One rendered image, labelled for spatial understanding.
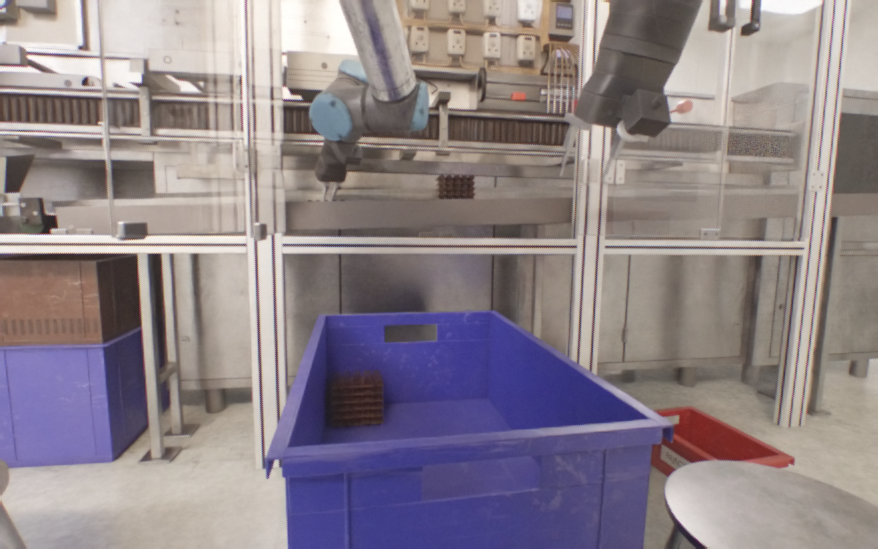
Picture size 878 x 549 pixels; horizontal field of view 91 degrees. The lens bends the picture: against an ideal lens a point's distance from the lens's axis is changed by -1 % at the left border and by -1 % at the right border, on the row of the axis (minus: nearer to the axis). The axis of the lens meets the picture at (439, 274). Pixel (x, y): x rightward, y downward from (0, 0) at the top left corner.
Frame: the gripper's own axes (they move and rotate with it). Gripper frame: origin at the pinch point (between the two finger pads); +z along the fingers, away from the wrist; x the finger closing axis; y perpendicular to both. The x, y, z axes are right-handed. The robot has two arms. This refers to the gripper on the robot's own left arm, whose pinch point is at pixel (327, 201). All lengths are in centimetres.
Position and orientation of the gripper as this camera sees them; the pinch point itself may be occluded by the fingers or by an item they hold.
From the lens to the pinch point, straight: 125.2
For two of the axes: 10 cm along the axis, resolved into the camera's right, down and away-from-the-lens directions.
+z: -3.9, 6.4, 6.6
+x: -8.2, 0.9, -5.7
